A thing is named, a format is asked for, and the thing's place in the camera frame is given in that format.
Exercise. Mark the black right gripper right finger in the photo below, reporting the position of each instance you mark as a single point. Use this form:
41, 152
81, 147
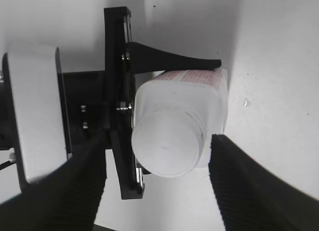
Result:
250, 198

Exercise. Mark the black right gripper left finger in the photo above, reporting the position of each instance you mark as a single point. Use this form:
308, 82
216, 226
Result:
66, 200

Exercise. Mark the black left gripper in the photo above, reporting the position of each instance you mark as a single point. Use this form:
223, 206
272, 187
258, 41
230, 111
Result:
102, 101

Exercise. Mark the white yili yogurt bottle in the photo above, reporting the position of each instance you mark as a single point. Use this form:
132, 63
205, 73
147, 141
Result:
204, 93

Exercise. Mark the white plastic bottle cap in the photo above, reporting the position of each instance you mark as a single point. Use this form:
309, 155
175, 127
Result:
168, 142

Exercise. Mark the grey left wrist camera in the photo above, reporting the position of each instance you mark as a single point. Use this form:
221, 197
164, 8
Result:
37, 110

